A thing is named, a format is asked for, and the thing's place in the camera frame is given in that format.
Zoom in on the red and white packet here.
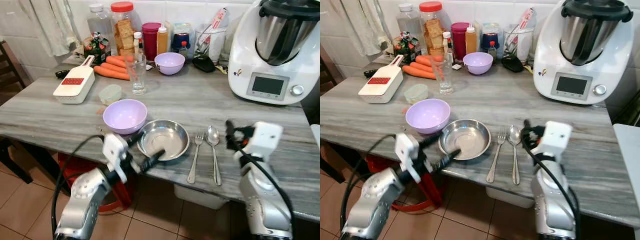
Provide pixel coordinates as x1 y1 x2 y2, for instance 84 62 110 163
507 7 536 47
200 7 229 47

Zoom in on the clear plastic utensil container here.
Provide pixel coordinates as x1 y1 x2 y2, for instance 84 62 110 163
195 25 228 63
504 26 535 63

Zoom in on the small lilac plastic bowl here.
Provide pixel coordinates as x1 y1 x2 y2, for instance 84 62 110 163
154 52 186 76
462 52 494 76

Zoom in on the clear drinking glass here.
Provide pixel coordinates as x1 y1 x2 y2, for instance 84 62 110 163
431 53 455 96
125 53 147 96

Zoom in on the clear plastic bottle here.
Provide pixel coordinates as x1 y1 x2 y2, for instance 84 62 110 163
396 4 423 49
87 4 116 51

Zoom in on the black pouch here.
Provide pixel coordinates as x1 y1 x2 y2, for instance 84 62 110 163
501 54 525 73
192 54 217 73

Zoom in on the steel fork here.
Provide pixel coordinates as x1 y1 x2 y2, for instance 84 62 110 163
486 126 507 184
187 128 206 185

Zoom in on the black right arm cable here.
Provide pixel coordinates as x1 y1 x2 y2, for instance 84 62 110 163
231 140 297 240
520 139 582 239

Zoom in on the white grater with red blade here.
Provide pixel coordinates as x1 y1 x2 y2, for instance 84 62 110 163
53 55 96 105
358 55 405 104

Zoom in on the dark green food packet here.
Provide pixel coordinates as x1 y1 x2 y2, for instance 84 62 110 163
83 32 112 64
392 31 421 63

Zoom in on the white kitchen cooking machine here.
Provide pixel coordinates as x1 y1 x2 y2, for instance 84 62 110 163
228 0 321 106
533 0 635 106

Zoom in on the pale hanging cloth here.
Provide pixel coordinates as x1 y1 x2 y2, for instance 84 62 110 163
330 0 391 57
20 0 77 57

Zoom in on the magenta canister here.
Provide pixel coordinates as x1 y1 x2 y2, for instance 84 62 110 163
450 22 471 62
141 22 162 62

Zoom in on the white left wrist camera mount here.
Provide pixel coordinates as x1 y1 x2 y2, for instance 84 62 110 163
394 132 422 184
102 132 130 184

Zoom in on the white plastic bin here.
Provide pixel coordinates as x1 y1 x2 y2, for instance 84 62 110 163
485 186 535 209
173 184 229 210

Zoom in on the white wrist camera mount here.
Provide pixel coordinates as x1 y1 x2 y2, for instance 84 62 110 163
245 121 284 161
102 132 130 184
537 120 574 159
394 132 422 184

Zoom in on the dark wooden chair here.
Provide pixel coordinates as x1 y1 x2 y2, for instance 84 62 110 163
0 40 34 185
320 45 344 100

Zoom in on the clear jar with blue content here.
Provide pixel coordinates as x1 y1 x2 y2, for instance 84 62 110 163
480 22 503 52
171 22 195 53

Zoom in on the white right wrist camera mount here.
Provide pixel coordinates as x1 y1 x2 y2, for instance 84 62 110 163
245 121 284 161
537 120 574 159

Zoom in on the stainless steel dish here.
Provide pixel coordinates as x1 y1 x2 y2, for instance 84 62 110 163
137 119 191 162
438 119 492 161

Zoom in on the large lilac plastic bowl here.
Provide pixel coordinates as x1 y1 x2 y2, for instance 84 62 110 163
405 98 452 135
103 99 148 135

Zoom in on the red-lidded jar of crackers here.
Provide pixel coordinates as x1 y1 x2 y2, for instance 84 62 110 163
419 1 446 56
110 1 138 57

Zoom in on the small green-lidded plastic tub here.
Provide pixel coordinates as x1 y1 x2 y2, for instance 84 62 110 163
98 84 123 106
404 83 429 105

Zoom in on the orange carrot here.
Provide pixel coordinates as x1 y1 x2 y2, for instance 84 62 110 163
402 65 437 81
105 55 135 69
409 61 434 74
100 61 128 74
415 54 442 68
93 65 132 81

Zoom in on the red plastic stool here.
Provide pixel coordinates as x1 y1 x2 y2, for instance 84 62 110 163
365 154 449 214
57 152 136 214

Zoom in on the orange sauce bottle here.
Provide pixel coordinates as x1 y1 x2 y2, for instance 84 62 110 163
157 26 169 56
465 25 478 55

